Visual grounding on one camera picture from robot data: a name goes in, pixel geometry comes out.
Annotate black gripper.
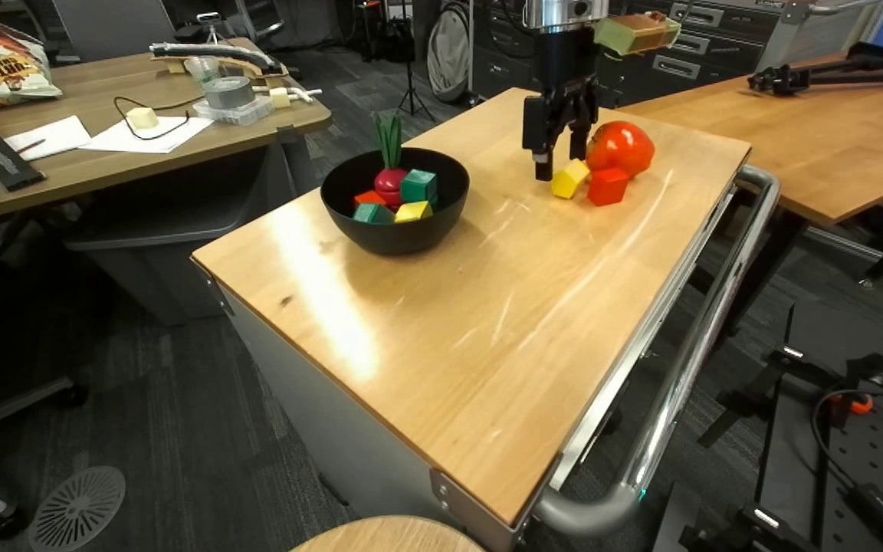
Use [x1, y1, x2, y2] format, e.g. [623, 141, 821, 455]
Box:
[520, 27, 604, 187]

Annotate pale yellow wooden block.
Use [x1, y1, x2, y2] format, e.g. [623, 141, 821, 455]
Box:
[550, 156, 594, 202]

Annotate orange-red pepper toy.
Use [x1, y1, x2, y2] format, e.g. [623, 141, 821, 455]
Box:
[583, 118, 659, 182]

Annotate large orange wooden cube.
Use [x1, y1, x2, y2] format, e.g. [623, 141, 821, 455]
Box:
[587, 165, 634, 208]

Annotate green wooden cube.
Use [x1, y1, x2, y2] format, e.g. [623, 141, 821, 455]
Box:
[398, 165, 443, 205]
[350, 198, 397, 230]

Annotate yellow wooden cube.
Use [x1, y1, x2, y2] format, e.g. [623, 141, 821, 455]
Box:
[393, 198, 436, 227]

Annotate red toy radish green leaves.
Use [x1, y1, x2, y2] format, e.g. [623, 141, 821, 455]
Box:
[372, 108, 410, 213]

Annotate black bowl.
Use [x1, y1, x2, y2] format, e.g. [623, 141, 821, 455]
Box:
[320, 146, 472, 259]

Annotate black cabinet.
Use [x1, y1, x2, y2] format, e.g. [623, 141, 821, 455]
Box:
[468, 0, 559, 101]

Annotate yellow green foam pad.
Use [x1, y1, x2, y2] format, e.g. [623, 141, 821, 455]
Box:
[592, 9, 688, 62]

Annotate round fan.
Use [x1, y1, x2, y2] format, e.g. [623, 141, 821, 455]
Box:
[422, 0, 479, 108]

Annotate long wooden table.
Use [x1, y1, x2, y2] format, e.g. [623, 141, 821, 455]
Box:
[620, 51, 883, 233]

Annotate white plastic connector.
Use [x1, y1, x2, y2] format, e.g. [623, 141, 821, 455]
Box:
[254, 82, 327, 111]

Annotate black tripod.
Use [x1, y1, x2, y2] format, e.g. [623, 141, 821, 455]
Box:
[745, 40, 883, 101]

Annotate grey tape roll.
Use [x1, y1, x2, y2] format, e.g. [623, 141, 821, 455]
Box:
[200, 74, 261, 128]

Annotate metal tool cart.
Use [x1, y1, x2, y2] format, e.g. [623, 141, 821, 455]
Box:
[193, 253, 566, 552]

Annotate orange clamp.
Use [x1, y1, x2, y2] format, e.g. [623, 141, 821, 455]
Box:
[824, 390, 879, 421]

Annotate white paper sheet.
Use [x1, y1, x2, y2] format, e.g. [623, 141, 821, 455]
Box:
[79, 114, 218, 160]
[6, 114, 99, 165]

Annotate small cream round object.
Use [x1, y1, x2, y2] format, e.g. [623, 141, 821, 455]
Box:
[125, 103, 166, 138]

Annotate round wooden stool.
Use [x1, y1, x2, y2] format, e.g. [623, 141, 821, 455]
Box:
[291, 515, 489, 552]

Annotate large grey office chair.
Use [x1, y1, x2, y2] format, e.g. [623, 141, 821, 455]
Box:
[49, 0, 180, 62]

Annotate wooden office desk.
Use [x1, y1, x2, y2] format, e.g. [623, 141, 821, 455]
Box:
[0, 48, 335, 238]

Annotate chips bag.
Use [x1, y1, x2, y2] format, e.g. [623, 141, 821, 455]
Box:
[0, 21, 68, 117]

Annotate round grey floor grate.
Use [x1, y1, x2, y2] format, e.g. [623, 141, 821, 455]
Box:
[26, 464, 131, 552]

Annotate steel cart handle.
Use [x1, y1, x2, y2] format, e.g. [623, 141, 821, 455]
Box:
[532, 165, 782, 539]

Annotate curved black white hose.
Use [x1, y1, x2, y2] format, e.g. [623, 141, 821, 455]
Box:
[146, 40, 289, 81]

